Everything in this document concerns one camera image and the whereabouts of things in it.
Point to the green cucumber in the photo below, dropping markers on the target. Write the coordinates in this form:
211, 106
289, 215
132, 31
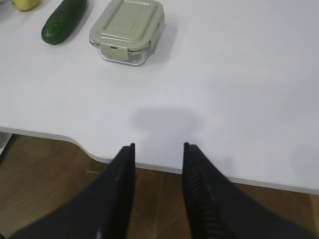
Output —
63, 21

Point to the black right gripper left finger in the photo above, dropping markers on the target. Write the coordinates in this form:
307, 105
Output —
101, 211

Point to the yellow lemon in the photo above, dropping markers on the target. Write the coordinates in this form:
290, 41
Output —
25, 5

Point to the green lid glass container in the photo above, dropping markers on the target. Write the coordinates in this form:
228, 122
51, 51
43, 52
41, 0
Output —
128, 31

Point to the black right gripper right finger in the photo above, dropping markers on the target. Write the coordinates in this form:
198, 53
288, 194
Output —
217, 209

